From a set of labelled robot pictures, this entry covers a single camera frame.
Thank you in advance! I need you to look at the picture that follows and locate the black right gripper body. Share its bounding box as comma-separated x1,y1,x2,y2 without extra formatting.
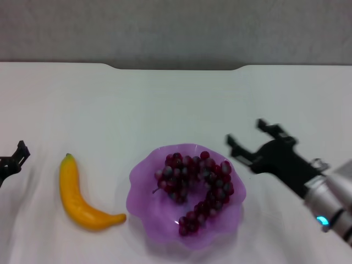
253,139,327,199

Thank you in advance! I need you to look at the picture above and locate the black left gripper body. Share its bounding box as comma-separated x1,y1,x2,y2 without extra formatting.
0,156,20,188

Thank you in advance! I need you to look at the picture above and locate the dark red grape bunch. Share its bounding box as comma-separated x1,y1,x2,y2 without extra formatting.
152,151,235,237

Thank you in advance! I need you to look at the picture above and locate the yellow plastic banana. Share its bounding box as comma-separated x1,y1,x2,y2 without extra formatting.
59,153,127,232

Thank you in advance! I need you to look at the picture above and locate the purple wavy plastic plate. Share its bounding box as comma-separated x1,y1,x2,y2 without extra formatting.
125,142,247,251

